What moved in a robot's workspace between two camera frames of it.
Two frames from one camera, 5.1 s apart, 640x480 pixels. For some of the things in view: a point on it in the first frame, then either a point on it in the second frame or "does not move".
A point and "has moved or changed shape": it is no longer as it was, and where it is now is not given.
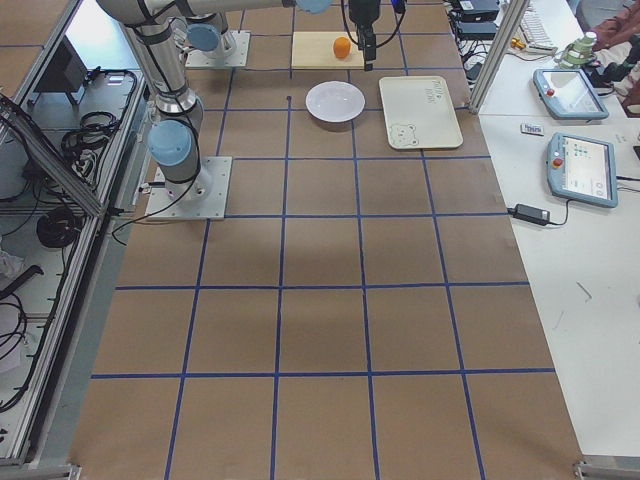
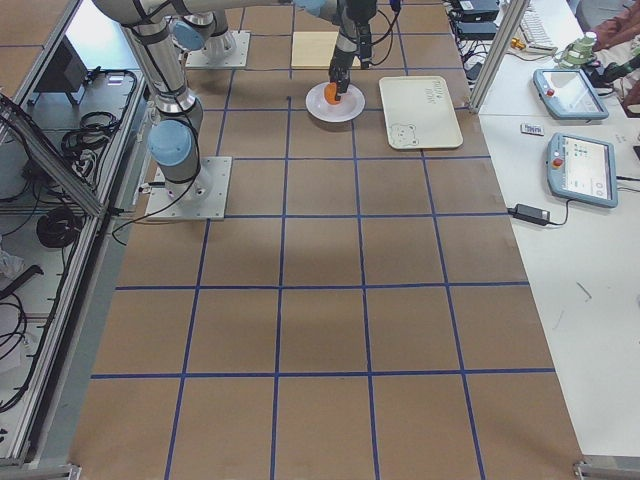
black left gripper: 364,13 → 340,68
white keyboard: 536,33 does not move
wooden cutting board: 314,50 does not move
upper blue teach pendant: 568,94 does not move
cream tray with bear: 419,113 does not move
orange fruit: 342,47 has moved or changed shape
